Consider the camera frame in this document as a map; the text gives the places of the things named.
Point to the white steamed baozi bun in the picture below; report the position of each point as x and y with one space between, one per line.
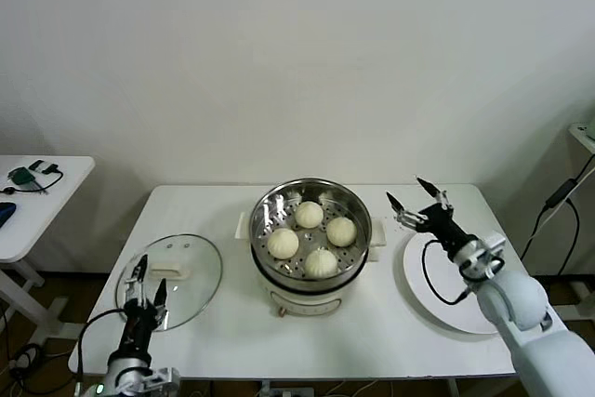
341 232
321 263
309 215
283 243

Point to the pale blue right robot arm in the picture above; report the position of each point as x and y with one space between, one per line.
511 299

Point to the stainless steel steamer basket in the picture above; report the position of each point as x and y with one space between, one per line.
274 204

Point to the pale green box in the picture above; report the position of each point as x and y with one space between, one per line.
591 129

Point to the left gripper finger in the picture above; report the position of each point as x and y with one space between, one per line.
159 297
139 269

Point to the small green device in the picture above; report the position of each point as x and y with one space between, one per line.
21 176

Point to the dark blue object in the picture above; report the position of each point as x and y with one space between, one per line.
5 213

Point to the white shelf stand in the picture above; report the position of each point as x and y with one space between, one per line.
583 139

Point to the white side table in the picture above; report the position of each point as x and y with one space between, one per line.
46 211

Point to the white power strip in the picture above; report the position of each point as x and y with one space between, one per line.
290 392

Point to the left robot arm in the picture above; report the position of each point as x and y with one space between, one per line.
125 371

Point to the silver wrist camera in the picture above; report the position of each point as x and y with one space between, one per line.
162 377
495 241

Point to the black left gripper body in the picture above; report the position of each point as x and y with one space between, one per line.
137 327

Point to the white round plate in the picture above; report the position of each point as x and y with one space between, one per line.
418 285

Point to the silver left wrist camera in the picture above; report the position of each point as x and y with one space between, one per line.
162 377

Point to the black and white adapter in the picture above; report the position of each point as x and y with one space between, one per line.
39 165

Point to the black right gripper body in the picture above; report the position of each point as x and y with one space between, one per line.
441 222

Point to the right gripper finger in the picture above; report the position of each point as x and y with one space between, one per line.
395 203
430 185

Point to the white electric cooker pot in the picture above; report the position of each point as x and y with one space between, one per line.
307 301

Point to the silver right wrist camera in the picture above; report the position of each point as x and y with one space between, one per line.
495 241

